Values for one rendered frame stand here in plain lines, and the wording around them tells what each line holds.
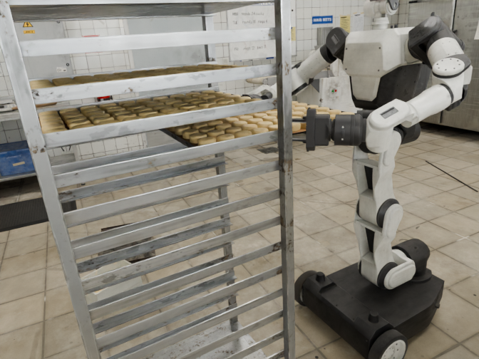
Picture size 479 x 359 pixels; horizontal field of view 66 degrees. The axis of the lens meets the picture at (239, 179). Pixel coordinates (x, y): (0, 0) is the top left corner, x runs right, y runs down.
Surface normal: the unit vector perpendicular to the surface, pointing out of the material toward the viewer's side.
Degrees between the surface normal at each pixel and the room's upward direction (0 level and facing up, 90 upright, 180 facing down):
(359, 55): 91
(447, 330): 0
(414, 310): 0
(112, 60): 90
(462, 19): 90
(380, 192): 90
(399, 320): 0
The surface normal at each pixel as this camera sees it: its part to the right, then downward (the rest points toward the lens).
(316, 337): -0.07, -0.93
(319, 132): -0.27, 0.35
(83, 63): 0.44, 0.29
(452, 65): -0.31, -0.68
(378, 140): -0.18, 0.84
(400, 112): -0.21, -0.54
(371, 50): -0.87, 0.24
